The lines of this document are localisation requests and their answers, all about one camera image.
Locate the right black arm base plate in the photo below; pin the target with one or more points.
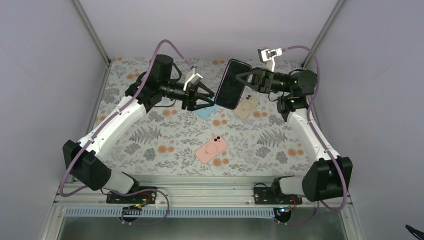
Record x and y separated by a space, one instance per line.
267 195

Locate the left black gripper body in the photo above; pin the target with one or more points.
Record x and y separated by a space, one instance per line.
187 99

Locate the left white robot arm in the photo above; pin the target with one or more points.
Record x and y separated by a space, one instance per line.
83 159

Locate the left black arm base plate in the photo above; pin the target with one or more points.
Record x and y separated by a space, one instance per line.
147 196

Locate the aluminium corner frame post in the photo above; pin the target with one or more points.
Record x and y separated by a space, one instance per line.
90 30
328 23

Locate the floral patterned table mat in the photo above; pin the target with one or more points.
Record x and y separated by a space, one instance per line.
164 141

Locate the black smartphone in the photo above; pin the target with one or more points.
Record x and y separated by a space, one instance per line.
230 89

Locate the pink phone case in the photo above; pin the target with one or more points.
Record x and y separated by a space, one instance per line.
211 149

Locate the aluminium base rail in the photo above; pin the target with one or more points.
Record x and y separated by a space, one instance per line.
184 191

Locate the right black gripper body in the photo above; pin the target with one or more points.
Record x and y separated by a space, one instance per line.
266 84

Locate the grey slotted cable duct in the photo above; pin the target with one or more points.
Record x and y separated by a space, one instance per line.
176 212

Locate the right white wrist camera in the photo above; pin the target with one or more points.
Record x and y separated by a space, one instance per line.
267 56

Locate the aluminium corner frame post left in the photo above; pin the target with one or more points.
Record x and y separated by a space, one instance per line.
90 30

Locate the beige phone case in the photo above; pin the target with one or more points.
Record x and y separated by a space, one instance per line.
246 107

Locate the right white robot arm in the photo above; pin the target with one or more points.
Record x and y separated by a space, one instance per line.
329 174

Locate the aluminium corner frame post right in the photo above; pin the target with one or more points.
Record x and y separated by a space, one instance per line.
328 23

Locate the light blue phone case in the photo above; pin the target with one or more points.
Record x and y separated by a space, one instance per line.
204 113

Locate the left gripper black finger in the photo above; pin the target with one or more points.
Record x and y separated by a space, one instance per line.
202 89
200 104

